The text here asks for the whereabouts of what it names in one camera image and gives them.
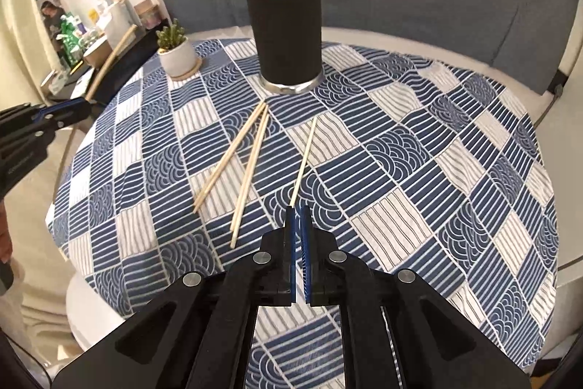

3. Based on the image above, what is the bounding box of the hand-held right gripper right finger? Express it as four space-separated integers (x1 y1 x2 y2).
300 206 533 389

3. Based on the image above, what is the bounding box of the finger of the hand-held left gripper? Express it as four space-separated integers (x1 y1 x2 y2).
0 101 92 123
18 107 95 144

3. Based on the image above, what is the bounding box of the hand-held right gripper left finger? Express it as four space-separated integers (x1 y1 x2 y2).
52 207 297 389

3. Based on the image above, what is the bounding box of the black cylindrical utensil holder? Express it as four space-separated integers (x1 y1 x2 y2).
245 0 325 96

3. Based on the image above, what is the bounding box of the person's left hand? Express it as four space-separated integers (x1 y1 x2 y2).
0 207 13 264

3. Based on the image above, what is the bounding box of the green packet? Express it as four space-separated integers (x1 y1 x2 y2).
59 13 85 68

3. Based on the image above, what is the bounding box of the cream curtain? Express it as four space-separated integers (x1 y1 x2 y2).
0 0 51 107

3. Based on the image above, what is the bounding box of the white pouch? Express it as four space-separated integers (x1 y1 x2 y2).
107 1 134 41

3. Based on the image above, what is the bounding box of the small cactus in white pot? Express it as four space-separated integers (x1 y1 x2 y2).
156 19 201 77

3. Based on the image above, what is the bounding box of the wooden coaster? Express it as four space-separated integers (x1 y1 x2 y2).
168 57 203 81

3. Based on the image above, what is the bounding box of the beige jar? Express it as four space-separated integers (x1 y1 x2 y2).
136 0 164 30

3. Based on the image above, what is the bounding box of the blue patterned tablecloth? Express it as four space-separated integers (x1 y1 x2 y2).
46 37 560 389

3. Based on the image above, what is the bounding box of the person's light clothing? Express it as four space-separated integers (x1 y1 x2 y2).
7 261 85 376

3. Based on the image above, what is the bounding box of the round white table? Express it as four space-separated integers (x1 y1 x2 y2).
65 275 137 351

